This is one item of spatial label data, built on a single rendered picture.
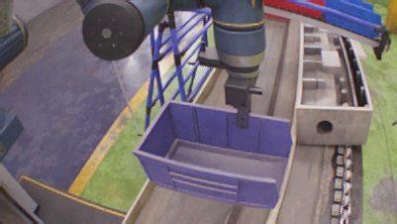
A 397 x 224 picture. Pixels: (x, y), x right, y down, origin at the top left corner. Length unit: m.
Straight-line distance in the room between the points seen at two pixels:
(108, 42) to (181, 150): 0.51
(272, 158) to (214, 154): 0.17
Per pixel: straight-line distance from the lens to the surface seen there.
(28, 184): 2.05
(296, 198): 1.01
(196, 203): 1.00
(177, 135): 0.81
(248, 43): 0.52
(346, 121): 1.08
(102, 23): 0.37
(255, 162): 0.77
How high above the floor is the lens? 1.60
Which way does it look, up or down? 40 degrees down
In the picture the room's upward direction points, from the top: 8 degrees counter-clockwise
